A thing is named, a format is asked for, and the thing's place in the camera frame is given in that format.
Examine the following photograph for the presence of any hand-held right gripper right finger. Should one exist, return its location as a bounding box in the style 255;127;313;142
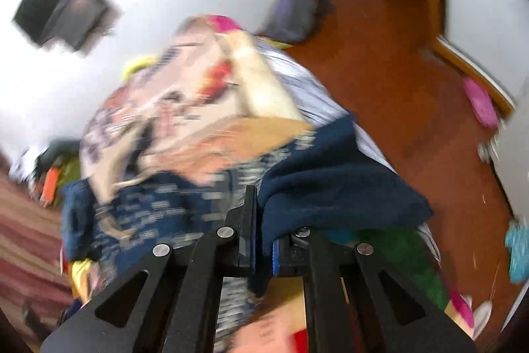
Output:
270;227;478;353

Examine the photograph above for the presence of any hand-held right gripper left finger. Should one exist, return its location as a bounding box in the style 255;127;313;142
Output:
39;184;259;353

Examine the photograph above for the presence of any navy blue gold-printed garment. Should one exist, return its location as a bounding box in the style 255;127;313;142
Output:
62;115;434;296

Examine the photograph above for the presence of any green cloth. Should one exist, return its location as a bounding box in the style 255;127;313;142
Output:
331;229;449;310

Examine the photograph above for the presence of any printed blanket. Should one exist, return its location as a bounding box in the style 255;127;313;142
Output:
78;15;319;353

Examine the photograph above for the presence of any dark navy blue cloth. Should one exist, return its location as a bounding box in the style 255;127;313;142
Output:
256;39;443;267

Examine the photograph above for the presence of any yellow cloth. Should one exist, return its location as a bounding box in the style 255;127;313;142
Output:
70;258;100;302

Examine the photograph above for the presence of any pink plush slipper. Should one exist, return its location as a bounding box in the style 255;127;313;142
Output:
445;287;474;331

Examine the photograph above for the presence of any orange bottle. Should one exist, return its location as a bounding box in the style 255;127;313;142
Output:
41;167;61;207

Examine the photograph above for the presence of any yellow plush item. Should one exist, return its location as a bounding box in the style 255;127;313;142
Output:
122;54;160;81

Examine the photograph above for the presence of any white slipper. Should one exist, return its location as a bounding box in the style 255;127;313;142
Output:
471;300;494;339

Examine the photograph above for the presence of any pink cloth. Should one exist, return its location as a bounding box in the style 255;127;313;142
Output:
211;15;244;33

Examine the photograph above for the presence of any striped red rug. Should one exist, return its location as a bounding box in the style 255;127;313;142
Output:
0;171;75;337

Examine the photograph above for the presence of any dark fabric bag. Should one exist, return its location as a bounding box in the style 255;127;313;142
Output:
258;0;331;44

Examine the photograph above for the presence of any teal cloth on floor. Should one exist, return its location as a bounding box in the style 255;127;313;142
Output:
504;221;529;284

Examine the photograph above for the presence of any white cabinet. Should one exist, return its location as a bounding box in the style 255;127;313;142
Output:
492;105;529;221

